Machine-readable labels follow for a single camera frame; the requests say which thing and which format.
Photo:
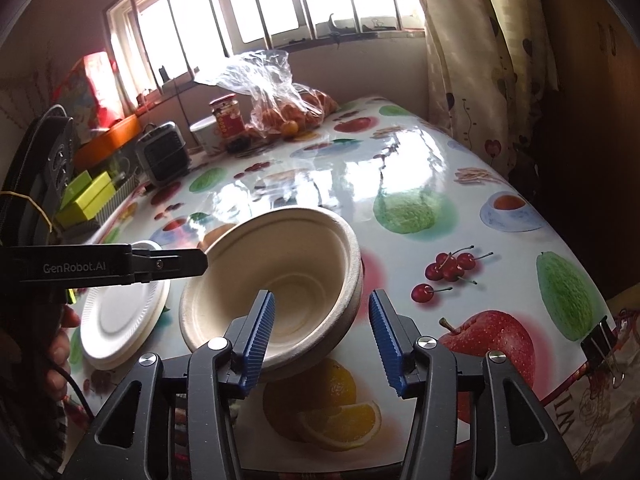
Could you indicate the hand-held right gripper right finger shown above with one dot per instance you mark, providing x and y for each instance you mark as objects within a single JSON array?
[{"x": 387, "y": 345}]

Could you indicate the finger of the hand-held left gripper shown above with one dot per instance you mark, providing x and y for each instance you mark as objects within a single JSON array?
[{"x": 170, "y": 262}]

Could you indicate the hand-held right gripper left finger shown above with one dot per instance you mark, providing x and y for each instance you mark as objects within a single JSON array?
[{"x": 260, "y": 340}]

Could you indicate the small white paper plate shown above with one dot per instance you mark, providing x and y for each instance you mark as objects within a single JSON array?
[{"x": 120, "y": 315}]

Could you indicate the person's left hand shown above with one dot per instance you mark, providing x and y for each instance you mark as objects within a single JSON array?
[{"x": 60, "y": 360}]

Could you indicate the green box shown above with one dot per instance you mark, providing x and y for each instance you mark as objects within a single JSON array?
[
  {"x": 75, "y": 190},
  {"x": 87, "y": 205}
]

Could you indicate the grey striped box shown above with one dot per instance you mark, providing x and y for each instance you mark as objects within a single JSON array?
[{"x": 122, "y": 195}]

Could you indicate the small grey desk fan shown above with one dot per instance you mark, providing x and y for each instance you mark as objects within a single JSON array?
[{"x": 162, "y": 157}]

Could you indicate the red label glass jar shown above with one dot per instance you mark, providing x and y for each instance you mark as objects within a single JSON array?
[{"x": 229, "y": 122}]

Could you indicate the red printed box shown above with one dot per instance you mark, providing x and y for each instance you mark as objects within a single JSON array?
[{"x": 90, "y": 90}]

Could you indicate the plastic bag of oranges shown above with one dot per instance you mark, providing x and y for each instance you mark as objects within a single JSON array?
[{"x": 280, "y": 105}]

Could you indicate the black binder clip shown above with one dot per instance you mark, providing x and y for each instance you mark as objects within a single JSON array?
[{"x": 600, "y": 342}]

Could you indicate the printed beige cloth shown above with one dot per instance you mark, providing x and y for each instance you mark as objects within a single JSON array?
[{"x": 600, "y": 435}]

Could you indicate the barred window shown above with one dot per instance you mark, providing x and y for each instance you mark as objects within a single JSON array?
[{"x": 260, "y": 5}]

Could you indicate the patterned beige curtain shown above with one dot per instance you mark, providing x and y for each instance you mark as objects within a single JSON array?
[{"x": 475, "y": 60}]

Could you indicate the brown wooden cabinet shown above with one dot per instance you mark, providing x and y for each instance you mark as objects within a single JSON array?
[{"x": 590, "y": 110}]

